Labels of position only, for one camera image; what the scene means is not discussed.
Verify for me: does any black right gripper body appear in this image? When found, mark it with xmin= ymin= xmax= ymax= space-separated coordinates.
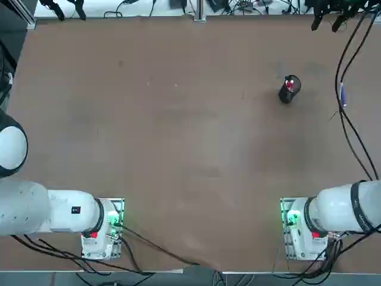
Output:
xmin=317 ymin=0 xmax=368 ymax=14

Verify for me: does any black mesh pen holder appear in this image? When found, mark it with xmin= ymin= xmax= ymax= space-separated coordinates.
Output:
xmin=278 ymin=74 xmax=302 ymax=105

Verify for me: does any black power strip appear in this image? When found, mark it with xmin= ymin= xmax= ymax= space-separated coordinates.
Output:
xmin=236 ymin=0 xmax=261 ymax=9

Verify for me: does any aluminium frame rail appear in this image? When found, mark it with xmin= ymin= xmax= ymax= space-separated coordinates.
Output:
xmin=8 ymin=0 xmax=37 ymax=30

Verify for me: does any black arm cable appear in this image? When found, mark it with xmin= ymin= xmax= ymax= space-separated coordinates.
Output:
xmin=341 ymin=17 xmax=380 ymax=179
xmin=335 ymin=16 xmax=373 ymax=181

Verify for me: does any aluminium frame post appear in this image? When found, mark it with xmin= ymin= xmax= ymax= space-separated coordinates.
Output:
xmin=193 ymin=0 xmax=208 ymax=22

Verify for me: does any black base cable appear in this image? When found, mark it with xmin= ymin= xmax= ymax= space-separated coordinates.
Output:
xmin=117 ymin=235 xmax=155 ymax=275
xmin=10 ymin=234 xmax=104 ymax=275
xmin=118 ymin=223 xmax=201 ymax=266
xmin=37 ymin=237 xmax=155 ymax=275
xmin=272 ymin=226 xmax=381 ymax=279

